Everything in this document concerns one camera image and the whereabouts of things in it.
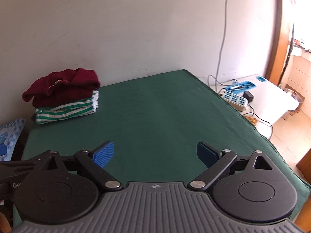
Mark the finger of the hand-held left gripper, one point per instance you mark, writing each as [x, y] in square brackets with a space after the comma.
[3, 150]
[17, 167]

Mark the blue patterned white cloth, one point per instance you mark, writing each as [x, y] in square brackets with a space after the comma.
[11, 131]

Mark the black charger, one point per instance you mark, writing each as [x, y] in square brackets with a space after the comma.
[248, 96]

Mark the white table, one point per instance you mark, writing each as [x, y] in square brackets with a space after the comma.
[272, 97]

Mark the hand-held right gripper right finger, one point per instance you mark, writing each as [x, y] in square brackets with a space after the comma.
[205, 154]

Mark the wooden door frame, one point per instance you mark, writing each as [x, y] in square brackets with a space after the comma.
[279, 29]

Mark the green striped folded clothes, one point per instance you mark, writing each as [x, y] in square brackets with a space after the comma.
[63, 111]

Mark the blue round dish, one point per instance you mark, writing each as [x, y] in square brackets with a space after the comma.
[262, 79]

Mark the blue tray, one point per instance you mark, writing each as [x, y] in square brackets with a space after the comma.
[243, 86]

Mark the green table cloth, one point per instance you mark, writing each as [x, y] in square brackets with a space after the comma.
[158, 116]

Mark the orange packet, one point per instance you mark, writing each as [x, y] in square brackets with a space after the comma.
[251, 120]

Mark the wooden furniture piece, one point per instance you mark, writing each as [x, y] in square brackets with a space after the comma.
[305, 162]

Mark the white power strip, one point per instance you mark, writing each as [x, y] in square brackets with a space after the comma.
[234, 99]

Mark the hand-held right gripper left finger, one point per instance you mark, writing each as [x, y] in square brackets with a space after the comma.
[104, 154]

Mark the metal pot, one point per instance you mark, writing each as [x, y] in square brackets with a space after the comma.
[295, 94]

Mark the red knitted sweater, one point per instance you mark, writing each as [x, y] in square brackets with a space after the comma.
[65, 87]

